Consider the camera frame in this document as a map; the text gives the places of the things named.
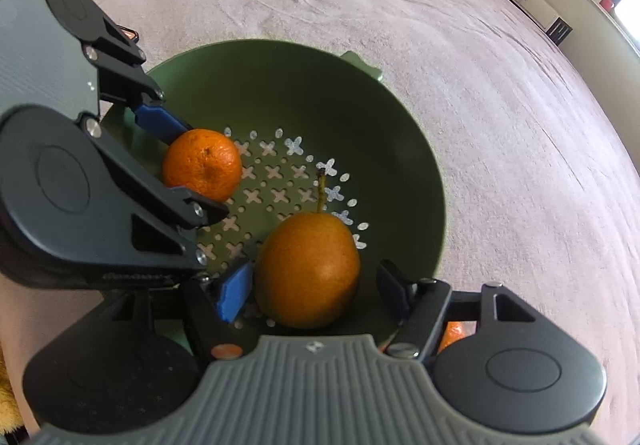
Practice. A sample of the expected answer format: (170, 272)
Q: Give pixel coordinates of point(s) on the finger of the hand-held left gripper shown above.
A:
(157, 120)
(175, 205)

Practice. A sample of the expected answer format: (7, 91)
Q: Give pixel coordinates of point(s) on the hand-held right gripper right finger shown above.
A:
(392, 292)

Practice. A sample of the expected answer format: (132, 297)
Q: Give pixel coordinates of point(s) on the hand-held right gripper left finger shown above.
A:
(235, 290)

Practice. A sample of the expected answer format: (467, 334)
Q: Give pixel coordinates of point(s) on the mandarin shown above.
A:
(202, 165)
(452, 332)

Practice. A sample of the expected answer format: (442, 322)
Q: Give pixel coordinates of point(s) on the banana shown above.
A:
(307, 270)

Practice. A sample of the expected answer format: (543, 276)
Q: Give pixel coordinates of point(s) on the green colander bowl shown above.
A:
(300, 90)

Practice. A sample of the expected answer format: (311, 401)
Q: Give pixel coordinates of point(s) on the yellow plush toy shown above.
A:
(7, 400)

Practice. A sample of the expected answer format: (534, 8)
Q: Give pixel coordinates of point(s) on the black box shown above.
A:
(560, 32)

